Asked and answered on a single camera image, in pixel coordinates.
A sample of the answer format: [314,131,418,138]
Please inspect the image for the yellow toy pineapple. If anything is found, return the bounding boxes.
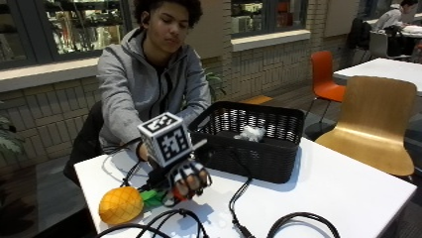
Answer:
[97,185,167,226]

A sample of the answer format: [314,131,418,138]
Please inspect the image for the grey chair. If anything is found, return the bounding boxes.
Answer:
[368,30,413,61]

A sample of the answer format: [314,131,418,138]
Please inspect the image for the black woven plastic basket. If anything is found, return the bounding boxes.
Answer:
[188,100,306,184]

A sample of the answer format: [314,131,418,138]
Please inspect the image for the the person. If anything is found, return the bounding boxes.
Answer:
[96,0,213,163]

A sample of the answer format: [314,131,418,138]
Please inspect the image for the white cube with black markers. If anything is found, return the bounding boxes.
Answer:
[136,111,196,169]

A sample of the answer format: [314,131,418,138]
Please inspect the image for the black jacket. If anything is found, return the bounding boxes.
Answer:
[346,16,373,52]

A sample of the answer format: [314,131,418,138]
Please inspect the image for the black double cable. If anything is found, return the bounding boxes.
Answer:
[93,207,212,238]

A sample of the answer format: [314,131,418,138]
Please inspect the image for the small red toy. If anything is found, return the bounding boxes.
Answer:
[172,187,191,203]

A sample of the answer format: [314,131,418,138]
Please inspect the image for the white table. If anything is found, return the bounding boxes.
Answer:
[333,58,422,97]

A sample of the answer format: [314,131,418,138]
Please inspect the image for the orange plastic chair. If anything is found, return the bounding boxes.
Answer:
[305,50,349,124]

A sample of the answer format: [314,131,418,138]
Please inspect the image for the light wooden chair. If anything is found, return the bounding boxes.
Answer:
[314,75,418,178]

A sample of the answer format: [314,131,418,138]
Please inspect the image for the black cable with plug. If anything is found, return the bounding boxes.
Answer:
[207,147,257,238]

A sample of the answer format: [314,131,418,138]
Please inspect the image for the black chair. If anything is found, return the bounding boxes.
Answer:
[63,100,105,186]

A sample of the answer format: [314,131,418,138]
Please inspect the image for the black glove cable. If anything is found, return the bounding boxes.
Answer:
[119,160,143,188]

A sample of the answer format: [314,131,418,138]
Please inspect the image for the dark framed window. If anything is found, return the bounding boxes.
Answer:
[0,0,135,70]
[229,0,310,39]

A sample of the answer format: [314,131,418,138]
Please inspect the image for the thin white cable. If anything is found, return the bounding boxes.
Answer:
[100,150,149,181]

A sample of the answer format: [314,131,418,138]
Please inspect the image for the green plant with thin leaves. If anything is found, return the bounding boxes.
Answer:
[204,69,228,102]

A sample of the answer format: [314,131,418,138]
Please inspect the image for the black looped cable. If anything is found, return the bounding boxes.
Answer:
[265,211,344,238]

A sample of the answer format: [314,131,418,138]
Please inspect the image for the white soft toy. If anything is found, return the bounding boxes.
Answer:
[233,125,268,144]

